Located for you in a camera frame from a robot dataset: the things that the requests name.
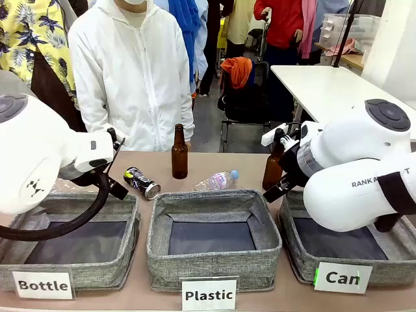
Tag black printed drink can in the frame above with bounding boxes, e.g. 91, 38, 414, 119
123, 166, 162, 200

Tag white label Bottle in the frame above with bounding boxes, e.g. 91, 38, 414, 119
12, 268, 74, 300

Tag black office chair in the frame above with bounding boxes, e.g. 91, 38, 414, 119
217, 60, 272, 153

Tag grey fabric basket plastic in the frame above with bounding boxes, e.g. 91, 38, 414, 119
146, 189, 283, 293

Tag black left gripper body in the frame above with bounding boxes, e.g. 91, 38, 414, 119
103, 174, 130, 201

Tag orange cloth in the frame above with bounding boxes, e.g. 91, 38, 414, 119
220, 57, 254, 89

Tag person in beige top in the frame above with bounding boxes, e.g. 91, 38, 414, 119
224, 0, 258, 60

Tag grey fabric basket bottle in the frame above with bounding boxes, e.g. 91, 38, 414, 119
0, 191, 141, 292

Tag brown glass bottle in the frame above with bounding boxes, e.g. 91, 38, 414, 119
262, 128, 285, 191
171, 123, 189, 180

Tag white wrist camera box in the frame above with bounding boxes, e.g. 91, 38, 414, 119
261, 124, 289, 146

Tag grey fabric basket can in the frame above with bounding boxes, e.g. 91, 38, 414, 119
279, 190, 416, 287

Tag person in red jacket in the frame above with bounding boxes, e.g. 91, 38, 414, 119
253, 0, 306, 68

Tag white label Plastic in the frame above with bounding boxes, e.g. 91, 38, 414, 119
181, 278, 237, 312

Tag white table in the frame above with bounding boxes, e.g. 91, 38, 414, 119
270, 64, 416, 141

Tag clear plastic bottle blue cap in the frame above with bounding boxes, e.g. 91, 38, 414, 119
191, 169, 241, 192

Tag white label Can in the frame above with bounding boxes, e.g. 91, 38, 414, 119
313, 261, 374, 294

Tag clear plastic storage box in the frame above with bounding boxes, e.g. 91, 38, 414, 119
318, 12, 381, 55

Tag pink hanging garment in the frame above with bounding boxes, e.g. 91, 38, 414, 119
300, 0, 322, 60

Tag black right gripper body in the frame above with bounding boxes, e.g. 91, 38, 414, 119
279, 142, 315, 196

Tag black pole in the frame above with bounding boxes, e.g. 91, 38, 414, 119
333, 0, 365, 69

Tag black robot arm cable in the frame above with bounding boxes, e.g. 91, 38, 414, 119
0, 172, 111, 242

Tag person's left forearm white sleeve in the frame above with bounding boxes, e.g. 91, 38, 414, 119
180, 77, 196, 144

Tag person's right forearm white sleeve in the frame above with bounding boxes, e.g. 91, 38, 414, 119
77, 77, 111, 133

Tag person in yellow floral shirt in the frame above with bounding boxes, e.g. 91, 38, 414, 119
0, 0, 88, 133

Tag person in white coat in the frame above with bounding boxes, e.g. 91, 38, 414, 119
68, 0, 196, 153

